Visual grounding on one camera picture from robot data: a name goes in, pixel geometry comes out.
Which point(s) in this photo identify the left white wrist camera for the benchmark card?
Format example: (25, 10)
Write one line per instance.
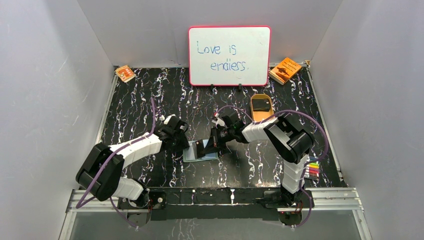
(170, 120)

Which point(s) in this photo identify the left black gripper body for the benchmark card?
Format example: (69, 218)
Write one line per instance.
(180, 139)

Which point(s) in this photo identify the pack of coloured markers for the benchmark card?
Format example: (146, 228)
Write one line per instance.
(312, 171)

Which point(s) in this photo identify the pink framed whiteboard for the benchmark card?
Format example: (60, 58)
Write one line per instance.
(229, 55)

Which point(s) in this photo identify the aluminium frame rail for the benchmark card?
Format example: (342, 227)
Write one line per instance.
(338, 214)

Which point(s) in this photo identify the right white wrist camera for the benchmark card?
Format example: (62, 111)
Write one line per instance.
(217, 121)

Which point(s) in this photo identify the orange oval tray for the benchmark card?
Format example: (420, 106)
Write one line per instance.
(259, 116)

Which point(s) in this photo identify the orange book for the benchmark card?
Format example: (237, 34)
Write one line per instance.
(284, 71)

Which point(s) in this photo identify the black base bar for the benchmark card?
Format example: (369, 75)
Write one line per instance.
(267, 203)

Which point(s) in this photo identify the small orange card box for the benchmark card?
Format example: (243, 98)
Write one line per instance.
(125, 73)

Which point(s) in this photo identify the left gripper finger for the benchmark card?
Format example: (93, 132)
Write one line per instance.
(177, 149)
(184, 143)

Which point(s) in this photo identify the black cards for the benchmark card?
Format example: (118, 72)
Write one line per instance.
(261, 105)

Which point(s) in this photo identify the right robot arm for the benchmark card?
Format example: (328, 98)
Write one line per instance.
(291, 141)

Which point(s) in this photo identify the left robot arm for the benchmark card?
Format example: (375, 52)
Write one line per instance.
(101, 172)

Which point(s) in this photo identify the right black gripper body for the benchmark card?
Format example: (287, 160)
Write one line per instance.
(226, 134)

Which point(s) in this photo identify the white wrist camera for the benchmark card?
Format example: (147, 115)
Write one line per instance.
(170, 120)
(217, 121)

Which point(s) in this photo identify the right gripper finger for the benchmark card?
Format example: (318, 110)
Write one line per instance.
(223, 145)
(214, 152)

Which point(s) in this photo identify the green card holder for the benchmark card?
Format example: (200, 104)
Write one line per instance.
(193, 153)

